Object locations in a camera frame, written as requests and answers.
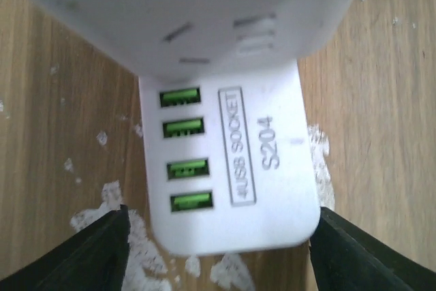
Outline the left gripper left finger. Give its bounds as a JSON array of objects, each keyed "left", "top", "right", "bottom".
[{"left": 1, "top": 205, "right": 130, "bottom": 290}]

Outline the white cube adapter plug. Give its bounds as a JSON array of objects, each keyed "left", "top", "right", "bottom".
[{"left": 33, "top": 0, "right": 352, "bottom": 81}]

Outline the white power strip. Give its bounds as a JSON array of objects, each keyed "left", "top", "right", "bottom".
[{"left": 139, "top": 61, "right": 320, "bottom": 256}]

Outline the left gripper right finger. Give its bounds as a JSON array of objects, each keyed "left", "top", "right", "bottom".
[{"left": 309, "top": 206, "right": 426, "bottom": 290}]

